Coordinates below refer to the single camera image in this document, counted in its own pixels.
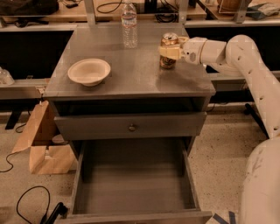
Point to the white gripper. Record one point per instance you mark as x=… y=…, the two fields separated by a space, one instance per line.
x=193 y=50

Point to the wicker basket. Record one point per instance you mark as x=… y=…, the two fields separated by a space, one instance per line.
x=228 y=6

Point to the open grey drawer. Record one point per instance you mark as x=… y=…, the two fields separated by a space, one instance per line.
x=134 y=181

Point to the brown cardboard box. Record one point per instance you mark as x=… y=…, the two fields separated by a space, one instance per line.
x=46 y=156

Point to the orange soda can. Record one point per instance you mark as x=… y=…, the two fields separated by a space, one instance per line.
x=168 y=39

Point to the black metal stand leg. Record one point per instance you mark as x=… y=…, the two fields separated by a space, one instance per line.
x=250 y=111

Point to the grey drawer cabinet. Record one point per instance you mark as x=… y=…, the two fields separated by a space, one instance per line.
x=136 y=83

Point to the clear plastic water bottle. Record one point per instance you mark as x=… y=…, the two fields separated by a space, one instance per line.
x=129 y=24

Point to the black bag on desk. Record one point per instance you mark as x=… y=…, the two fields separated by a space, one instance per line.
x=28 y=7

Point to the white paper bowl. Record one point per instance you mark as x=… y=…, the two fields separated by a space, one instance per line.
x=89 y=72

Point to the closed upper grey drawer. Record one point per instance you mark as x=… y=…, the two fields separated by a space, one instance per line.
x=91 y=127

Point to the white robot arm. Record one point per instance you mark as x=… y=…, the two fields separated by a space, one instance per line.
x=260 y=197

